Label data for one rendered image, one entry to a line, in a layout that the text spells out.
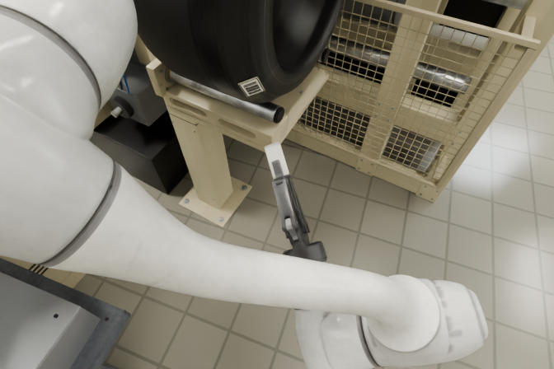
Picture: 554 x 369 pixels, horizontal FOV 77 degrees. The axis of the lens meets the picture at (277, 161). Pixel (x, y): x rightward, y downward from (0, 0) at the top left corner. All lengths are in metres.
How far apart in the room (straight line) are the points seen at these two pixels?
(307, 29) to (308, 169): 0.98
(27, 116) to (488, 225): 1.90
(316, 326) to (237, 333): 0.97
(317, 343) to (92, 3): 0.54
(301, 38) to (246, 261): 0.78
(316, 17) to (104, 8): 0.78
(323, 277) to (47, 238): 0.27
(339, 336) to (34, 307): 0.63
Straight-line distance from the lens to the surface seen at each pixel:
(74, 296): 1.03
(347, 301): 0.44
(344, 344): 0.60
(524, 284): 1.92
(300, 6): 1.10
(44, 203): 0.28
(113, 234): 0.31
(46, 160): 0.28
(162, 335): 1.61
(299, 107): 1.03
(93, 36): 0.35
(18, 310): 0.95
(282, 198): 0.61
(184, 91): 1.02
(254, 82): 0.69
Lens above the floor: 1.52
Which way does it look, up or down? 53 degrees down
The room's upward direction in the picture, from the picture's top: straight up
